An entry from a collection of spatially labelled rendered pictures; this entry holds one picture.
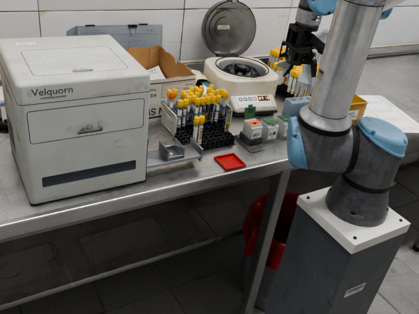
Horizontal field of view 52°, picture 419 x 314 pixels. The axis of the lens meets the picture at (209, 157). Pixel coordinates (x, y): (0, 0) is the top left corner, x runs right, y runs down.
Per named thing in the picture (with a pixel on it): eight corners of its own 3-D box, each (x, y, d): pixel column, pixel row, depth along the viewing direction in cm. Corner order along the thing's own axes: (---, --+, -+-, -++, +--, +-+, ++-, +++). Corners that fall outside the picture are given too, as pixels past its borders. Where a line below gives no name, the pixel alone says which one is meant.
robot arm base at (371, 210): (399, 222, 104) (413, 190, 99) (346, 230, 99) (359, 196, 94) (362, 186, 116) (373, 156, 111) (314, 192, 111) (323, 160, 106)
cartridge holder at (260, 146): (250, 152, 129) (252, 142, 127) (234, 138, 135) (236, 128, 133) (264, 149, 131) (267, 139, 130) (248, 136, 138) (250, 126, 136)
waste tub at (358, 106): (331, 131, 148) (339, 105, 142) (307, 114, 157) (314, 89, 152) (360, 127, 153) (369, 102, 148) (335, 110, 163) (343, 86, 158)
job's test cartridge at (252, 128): (249, 145, 130) (252, 126, 127) (240, 137, 133) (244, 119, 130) (259, 142, 132) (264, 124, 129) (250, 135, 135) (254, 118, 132)
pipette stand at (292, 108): (287, 132, 143) (294, 104, 138) (277, 122, 149) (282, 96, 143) (312, 129, 147) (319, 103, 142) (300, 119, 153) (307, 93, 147)
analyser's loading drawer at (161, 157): (131, 176, 108) (132, 159, 106) (122, 162, 113) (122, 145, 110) (202, 161, 118) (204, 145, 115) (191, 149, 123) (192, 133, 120)
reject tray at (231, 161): (226, 171, 119) (226, 169, 118) (213, 158, 124) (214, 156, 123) (245, 166, 122) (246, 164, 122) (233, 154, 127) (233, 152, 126)
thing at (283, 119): (281, 140, 138) (286, 121, 135) (272, 133, 141) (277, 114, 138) (291, 138, 140) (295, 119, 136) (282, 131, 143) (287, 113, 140)
